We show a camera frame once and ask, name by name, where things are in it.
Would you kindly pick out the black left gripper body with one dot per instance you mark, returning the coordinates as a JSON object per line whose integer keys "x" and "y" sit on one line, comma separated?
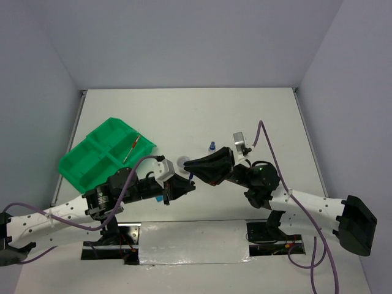
{"x": 168, "y": 187}

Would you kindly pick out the green divided plastic tray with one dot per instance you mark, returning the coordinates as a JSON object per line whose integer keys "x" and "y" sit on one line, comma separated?
{"x": 101, "y": 154}

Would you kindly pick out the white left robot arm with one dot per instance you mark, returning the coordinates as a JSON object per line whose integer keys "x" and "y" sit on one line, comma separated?
{"x": 94, "y": 211}

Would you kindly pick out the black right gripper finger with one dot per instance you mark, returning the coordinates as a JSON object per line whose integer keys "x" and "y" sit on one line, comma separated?
{"x": 201, "y": 162}
{"x": 211, "y": 175}

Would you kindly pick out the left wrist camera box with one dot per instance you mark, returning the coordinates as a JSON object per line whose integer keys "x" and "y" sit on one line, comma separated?
{"x": 163, "y": 171}

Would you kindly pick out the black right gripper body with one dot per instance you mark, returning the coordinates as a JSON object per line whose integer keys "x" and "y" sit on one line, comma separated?
{"x": 237, "y": 176}

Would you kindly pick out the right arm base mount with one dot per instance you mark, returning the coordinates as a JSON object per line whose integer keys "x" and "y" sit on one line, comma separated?
{"x": 265, "y": 238}

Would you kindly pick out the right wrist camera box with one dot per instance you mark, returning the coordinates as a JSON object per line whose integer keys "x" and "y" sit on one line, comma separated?
{"x": 242, "y": 150}

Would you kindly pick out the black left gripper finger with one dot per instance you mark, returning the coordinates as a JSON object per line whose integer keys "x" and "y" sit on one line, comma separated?
{"x": 179, "y": 182}
{"x": 176, "y": 192}

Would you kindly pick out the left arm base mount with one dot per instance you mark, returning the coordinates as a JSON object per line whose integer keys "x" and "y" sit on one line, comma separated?
{"x": 118, "y": 241}

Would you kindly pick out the clear plastic bottle cap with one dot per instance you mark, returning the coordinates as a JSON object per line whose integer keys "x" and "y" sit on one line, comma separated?
{"x": 181, "y": 163}

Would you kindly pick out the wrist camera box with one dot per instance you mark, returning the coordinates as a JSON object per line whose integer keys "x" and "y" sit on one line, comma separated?
{"x": 163, "y": 171}
{"x": 242, "y": 150}

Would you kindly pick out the clear blue spray bottle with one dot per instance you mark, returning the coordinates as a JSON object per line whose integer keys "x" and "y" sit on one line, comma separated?
{"x": 212, "y": 147}

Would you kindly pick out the red gel pen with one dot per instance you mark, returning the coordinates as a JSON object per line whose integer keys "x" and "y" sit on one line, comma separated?
{"x": 131, "y": 148}

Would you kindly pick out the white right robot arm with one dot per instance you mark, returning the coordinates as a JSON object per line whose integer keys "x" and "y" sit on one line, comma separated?
{"x": 348, "y": 221}

